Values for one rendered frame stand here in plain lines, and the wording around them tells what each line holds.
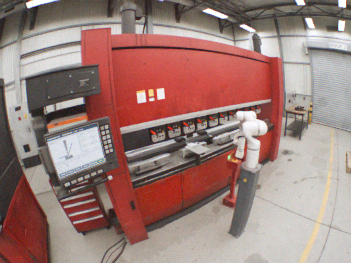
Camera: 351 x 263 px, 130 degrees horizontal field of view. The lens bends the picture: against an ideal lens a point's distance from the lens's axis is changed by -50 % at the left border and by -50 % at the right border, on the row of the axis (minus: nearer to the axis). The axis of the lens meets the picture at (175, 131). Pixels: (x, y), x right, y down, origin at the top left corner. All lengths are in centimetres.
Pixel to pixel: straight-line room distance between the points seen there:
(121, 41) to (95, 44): 33
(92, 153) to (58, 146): 24
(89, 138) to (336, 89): 865
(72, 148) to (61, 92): 33
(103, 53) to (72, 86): 44
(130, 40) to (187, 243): 229
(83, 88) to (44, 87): 26
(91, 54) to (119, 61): 35
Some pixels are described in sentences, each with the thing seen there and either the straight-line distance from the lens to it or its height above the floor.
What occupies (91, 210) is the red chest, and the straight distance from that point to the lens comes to 210.
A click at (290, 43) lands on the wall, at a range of 903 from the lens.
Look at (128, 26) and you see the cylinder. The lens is 175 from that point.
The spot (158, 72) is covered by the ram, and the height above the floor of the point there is 188.
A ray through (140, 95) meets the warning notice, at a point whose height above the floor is 167.
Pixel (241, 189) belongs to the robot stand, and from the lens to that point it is 165.
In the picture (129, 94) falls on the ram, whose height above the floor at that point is 170.
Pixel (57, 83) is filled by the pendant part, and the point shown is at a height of 186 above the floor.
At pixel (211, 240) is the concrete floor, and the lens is 211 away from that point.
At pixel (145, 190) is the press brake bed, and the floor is 71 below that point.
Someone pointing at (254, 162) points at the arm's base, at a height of 107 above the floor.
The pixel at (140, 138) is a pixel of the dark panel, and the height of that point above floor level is 107.
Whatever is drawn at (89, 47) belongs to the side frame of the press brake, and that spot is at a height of 214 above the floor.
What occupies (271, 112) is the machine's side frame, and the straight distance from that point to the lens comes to 361.
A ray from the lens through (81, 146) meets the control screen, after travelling 102.
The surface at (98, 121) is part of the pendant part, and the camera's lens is 103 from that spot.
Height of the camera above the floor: 176
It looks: 17 degrees down
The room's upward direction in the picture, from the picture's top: 5 degrees counter-clockwise
